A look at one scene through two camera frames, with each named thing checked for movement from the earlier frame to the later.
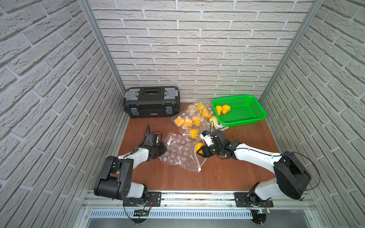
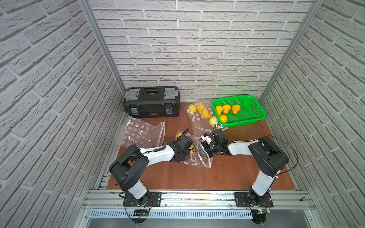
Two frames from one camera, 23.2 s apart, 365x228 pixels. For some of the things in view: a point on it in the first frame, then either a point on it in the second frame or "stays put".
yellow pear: [198, 146] -> [235, 109]
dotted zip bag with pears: [181, 149] -> [138, 132]
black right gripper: [206, 153] stays put
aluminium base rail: [195, 205] stays put
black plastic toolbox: [148, 101] stays put
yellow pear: [225, 108] stays put
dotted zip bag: [188, 118] -> [197, 157]
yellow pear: [219, 109] stays put
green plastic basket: [244, 109] stays put
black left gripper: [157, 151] -> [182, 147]
